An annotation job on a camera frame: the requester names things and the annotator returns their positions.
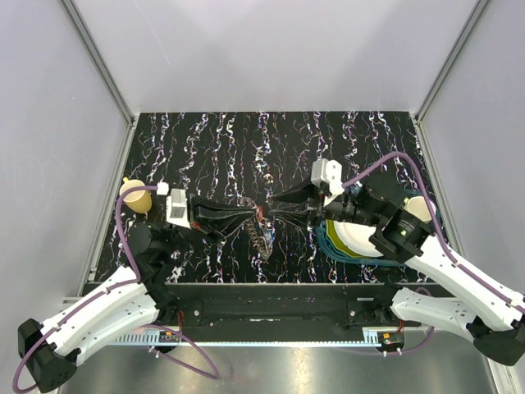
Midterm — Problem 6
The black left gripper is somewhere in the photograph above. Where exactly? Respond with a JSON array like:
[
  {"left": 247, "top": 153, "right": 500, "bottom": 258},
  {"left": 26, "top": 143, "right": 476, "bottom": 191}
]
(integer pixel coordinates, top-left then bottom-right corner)
[{"left": 162, "top": 194, "right": 256, "bottom": 256}]

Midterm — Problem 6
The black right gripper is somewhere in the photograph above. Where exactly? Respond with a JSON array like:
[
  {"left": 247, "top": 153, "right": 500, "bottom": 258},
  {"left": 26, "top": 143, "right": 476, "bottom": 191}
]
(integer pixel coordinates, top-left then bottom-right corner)
[{"left": 269, "top": 170, "right": 381, "bottom": 230}]

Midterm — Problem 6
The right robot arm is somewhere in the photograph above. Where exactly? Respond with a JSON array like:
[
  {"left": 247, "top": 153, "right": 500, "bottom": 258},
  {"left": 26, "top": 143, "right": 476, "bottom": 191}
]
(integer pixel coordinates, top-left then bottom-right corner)
[{"left": 271, "top": 173, "right": 524, "bottom": 366}]

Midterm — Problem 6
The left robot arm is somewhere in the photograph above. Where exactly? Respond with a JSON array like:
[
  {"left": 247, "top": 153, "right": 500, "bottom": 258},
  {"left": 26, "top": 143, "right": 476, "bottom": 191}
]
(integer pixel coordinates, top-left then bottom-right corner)
[{"left": 15, "top": 189, "right": 258, "bottom": 393}]

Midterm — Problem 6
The teal plastic dish basket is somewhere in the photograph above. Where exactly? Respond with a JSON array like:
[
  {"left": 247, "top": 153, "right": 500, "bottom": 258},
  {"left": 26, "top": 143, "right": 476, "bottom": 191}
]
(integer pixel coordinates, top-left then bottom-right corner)
[{"left": 314, "top": 188, "right": 442, "bottom": 268}]

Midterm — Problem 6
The yellow-green plate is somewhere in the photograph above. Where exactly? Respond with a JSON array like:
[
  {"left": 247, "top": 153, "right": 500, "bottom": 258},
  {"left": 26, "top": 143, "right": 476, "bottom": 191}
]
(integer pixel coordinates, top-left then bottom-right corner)
[{"left": 325, "top": 220, "right": 352, "bottom": 255}]

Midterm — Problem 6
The white plate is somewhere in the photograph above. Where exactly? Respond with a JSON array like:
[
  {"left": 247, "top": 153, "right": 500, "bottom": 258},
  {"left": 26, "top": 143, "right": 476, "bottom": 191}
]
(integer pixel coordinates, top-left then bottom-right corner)
[{"left": 334, "top": 222, "right": 382, "bottom": 258}]

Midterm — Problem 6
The yellow mug on table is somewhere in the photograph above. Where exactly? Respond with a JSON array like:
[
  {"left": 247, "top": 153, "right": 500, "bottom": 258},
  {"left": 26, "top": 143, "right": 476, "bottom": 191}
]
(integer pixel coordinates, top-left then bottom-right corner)
[{"left": 119, "top": 177, "right": 153, "bottom": 214}]

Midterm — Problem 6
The cream mug in basket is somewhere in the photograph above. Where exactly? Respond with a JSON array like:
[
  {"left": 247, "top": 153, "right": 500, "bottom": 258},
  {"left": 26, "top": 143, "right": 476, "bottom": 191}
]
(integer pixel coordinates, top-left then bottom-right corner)
[{"left": 404, "top": 195, "right": 436, "bottom": 223}]

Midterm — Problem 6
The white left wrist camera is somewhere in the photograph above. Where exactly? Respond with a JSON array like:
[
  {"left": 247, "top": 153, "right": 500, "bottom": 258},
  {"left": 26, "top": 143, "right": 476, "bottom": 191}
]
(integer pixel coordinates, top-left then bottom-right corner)
[{"left": 157, "top": 182, "right": 191, "bottom": 229}]

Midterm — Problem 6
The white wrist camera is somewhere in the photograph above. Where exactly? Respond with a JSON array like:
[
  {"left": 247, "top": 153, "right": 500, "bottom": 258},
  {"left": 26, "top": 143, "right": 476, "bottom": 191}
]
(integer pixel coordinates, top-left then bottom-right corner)
[
  {"left": 157, "top": 182, "right": 191, "bottom": 229},
  {"left": 310, "top": 158, "right": 345, "bottom": 195}
]

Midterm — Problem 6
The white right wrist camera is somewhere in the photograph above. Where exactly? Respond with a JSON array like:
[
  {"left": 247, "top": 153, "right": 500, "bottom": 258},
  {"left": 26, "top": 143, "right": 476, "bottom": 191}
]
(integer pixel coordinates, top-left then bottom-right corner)
[{"left": 310, "top": 158, "right": 345, "bottom": 195}]

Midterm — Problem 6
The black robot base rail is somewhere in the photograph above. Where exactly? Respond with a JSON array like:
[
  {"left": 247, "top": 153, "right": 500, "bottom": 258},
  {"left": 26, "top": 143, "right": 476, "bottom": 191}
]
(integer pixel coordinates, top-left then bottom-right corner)
[{"left": 146, "top": 284, "right": 409, "bottom": 328}]

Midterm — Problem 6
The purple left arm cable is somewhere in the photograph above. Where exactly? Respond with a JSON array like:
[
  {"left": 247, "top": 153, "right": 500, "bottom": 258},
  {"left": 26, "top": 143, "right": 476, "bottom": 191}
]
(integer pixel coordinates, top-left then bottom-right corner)
[{"left": 14, "top": 185, "right": 222, "bottom": 392}]

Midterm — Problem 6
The left aluminium frame post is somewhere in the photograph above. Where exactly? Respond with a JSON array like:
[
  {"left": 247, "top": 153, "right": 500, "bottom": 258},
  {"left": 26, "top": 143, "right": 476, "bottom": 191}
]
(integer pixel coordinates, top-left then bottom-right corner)
[{"left": 58, "top": 0, "right": 135, "bottom": 126}]

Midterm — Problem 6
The aluminium frame post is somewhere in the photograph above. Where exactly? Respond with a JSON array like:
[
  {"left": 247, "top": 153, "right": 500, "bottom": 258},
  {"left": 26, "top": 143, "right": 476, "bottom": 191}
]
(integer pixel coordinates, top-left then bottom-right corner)
[
  {"left": 414, "top": 0, "right": 492, "bottom": 123},
  {"left": 58, "top": 0, "right": 135, "bottom": 126}
]

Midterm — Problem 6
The right aluminium frame post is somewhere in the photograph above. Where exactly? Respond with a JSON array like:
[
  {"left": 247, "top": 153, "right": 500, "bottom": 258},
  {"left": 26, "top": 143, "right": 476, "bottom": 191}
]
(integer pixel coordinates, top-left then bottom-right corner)
[{"left": 414, "top": 0, "right": 492, "bottom": 123}]

